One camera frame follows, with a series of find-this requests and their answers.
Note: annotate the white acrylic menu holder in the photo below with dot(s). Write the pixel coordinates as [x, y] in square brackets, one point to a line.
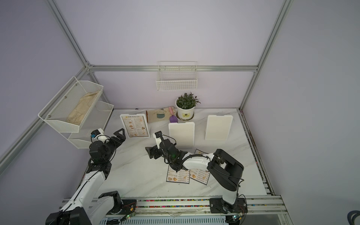
[183, 133]
[135, 126]
[218, 127]

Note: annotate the white wire wall basket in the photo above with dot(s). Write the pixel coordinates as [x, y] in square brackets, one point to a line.
[176, 75]

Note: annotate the purple silicone spatula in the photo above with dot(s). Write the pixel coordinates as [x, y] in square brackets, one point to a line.
[173, 118]

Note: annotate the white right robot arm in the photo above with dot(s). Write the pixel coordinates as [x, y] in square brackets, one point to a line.
[226, 170]

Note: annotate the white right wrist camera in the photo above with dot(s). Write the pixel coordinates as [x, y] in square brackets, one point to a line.
[158, 138]

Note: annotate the dim sum menu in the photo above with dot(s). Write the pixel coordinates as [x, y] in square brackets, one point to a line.
[181, 176]
[200, 175]
[135, 126]

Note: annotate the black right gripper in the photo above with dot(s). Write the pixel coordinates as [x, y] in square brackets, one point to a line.
[152, 151]

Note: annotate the beige cloth in shelf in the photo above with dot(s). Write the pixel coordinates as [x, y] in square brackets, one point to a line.
[78, 114]

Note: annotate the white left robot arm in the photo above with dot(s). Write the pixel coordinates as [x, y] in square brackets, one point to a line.
[78, 210]

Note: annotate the beige oven mitt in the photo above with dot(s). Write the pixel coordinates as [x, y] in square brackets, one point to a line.
[157, 115]

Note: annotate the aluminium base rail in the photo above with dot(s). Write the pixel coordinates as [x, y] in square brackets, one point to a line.
[256, 205]

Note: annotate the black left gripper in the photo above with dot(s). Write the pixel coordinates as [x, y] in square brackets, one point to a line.
[122, 138]

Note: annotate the potted green plant white pot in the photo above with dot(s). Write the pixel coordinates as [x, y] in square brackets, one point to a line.
[186, 104]

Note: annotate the white two-tier mesh shelf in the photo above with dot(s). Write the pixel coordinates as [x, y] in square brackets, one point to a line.
[58, 109]

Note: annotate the aluminium frame profiles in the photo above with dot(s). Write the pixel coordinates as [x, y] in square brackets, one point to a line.
[75, 66]

